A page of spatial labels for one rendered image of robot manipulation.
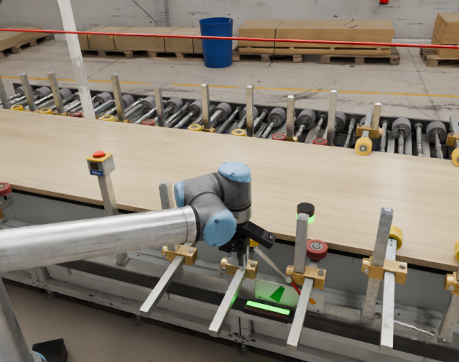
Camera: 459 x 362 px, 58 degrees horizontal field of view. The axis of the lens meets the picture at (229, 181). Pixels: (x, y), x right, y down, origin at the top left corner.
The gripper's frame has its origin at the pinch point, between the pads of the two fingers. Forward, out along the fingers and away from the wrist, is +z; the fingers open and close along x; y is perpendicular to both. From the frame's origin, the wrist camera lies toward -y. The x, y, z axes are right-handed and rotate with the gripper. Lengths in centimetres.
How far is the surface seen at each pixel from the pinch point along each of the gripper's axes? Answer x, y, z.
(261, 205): -48.0, 6.9, 8.5
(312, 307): -14.0, -21.1, 26.4
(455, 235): -47, -68, 9
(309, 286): -10.4, -19.5, 12.5
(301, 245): -14.9, -15.4, -1.0
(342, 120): -164, -16, 15
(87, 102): -115, 138, -3
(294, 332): 9.8, -18.2, 12.5
